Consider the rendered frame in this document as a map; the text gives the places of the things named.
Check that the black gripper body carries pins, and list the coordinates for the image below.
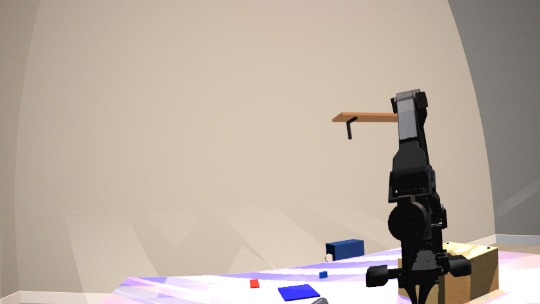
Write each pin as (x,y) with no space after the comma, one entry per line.
(458,265)

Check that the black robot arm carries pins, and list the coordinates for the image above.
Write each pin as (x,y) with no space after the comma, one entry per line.
(419,209)

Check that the blue flat plate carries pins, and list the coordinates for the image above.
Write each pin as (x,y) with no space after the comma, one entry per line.
(303,291)

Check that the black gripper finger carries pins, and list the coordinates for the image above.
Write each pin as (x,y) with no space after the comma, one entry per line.
(424,291)
(411,291)

